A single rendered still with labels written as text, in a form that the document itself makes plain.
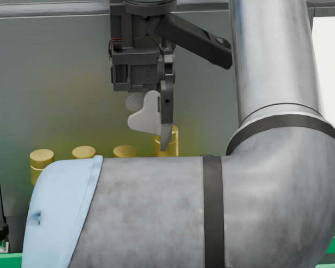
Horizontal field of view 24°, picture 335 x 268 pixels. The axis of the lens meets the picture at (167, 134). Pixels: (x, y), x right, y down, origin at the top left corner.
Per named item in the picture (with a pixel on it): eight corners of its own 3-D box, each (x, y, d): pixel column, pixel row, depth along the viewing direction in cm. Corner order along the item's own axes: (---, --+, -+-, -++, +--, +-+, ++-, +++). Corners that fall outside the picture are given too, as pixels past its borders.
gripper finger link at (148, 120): (128, 151, 107) (125, 86, 103) (170, 149, 107) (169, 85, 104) (129, 159, 104) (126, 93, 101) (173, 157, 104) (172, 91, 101)
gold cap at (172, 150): (177, 149, 111) (177, 122, 109) (179, 161, 108) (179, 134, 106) (152, 150, 111) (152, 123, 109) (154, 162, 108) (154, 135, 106)
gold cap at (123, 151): (137, 169, 112) (136, 143, 110) (139, 183, 109) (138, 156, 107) (112, 170, 112) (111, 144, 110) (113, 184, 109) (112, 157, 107)
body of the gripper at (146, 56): (111, 73, 107) (108, -11, 101) (173, 70, 108) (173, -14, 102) (114, 97, 100) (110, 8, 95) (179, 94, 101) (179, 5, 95)
